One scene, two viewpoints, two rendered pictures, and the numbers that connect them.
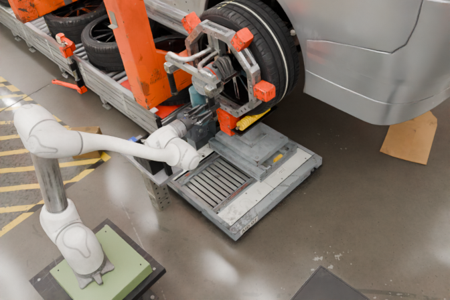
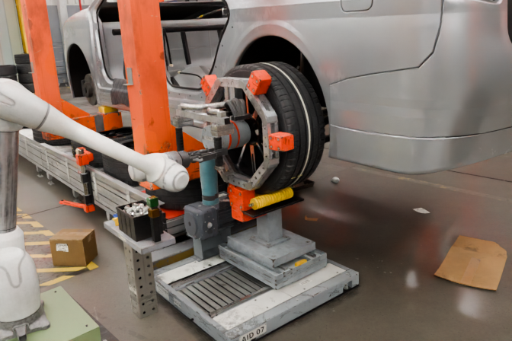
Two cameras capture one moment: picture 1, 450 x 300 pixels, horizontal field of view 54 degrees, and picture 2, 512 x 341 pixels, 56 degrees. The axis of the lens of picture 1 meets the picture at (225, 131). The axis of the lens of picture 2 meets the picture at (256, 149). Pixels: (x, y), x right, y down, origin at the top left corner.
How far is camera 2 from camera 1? 95 cm
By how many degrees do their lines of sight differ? 28
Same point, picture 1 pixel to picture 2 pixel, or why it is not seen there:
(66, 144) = (27, 101)
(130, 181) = (113, 288)
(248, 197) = (257, 304)
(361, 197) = (409, 319)
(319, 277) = not seen: outside the picture
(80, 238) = (14, 256)
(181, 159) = (164, 172)
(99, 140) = (70, 122)
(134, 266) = (77, 327)
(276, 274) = not seen: outside the picture
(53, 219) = not seen: outside the picture
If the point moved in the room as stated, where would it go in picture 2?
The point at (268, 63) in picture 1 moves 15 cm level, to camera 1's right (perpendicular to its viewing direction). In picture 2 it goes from (287, 109) to (321, 107)
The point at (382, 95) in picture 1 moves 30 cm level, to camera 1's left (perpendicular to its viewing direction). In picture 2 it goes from (414, 127) to (337, 132)
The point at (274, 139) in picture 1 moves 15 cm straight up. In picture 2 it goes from (299, 243) to (298, 216)
